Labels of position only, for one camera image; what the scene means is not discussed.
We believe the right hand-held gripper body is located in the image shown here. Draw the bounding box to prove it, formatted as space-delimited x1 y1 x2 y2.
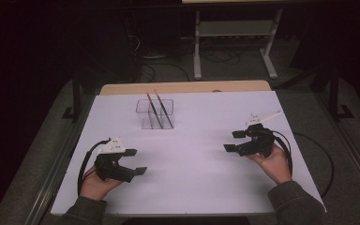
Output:
235 110 283 158

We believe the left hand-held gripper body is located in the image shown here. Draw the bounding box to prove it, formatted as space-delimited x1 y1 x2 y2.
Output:
93 136 138 184

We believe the clear acrylic organizer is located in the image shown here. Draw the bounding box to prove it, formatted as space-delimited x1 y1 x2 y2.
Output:
135 98 175 130

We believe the slim brush with orange ferrule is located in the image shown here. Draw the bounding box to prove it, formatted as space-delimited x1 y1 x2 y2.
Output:
145 92 164 129

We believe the round-headed makeup brush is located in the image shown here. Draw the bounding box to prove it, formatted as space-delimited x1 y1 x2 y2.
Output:
153 89 174 129

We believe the person's left hand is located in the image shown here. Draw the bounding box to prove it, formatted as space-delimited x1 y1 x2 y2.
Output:
79 165 123 202

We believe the person's right hand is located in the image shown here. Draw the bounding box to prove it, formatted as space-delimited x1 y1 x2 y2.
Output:
247 143 293 186

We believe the white board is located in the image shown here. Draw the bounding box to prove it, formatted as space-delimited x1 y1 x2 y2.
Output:
50 90 327 217

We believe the wooden table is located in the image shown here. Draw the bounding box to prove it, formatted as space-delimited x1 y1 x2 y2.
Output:
98 80 272 96

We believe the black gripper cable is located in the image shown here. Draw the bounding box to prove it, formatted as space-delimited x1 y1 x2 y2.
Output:
263 129 294 176
77 138 112 196

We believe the aluminium frame rail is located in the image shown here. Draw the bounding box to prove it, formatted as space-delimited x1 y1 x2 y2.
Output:
313 92 360 201
24 93 97 225

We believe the black floor cable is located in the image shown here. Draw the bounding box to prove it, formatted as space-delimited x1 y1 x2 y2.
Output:
292 131 336 200

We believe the black stand post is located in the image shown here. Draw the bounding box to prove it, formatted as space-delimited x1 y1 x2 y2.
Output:
329 62 355 123
61 69 83 123

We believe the tangle of black cables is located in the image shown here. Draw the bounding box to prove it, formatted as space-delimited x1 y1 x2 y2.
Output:
125 31 191 83

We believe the white metal desk frame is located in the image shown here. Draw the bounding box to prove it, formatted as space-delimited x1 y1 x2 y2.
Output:
192 8 284 81

